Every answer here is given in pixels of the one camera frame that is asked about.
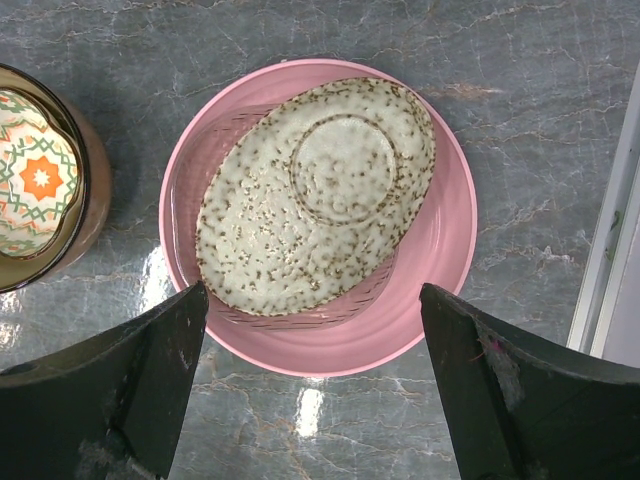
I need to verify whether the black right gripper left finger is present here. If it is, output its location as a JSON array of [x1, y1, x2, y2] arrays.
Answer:
[[1, 283, 208, 479]]

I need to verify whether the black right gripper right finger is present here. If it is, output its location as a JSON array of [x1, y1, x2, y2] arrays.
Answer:
[[420, 283, 639, 479]]

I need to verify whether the brown floral bowl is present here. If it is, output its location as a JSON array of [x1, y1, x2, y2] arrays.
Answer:
[[1, 65, 112, 292]]

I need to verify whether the pink plate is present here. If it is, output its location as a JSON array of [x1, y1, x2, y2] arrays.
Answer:
[[159, 59, 477, 377]]

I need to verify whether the speckled ceramic plate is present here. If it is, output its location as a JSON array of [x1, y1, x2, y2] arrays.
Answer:
[[195, 77, 436, 317]]

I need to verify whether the small white patterned bowl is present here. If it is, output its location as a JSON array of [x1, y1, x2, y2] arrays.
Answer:
[[1, 89, 78, 258]]

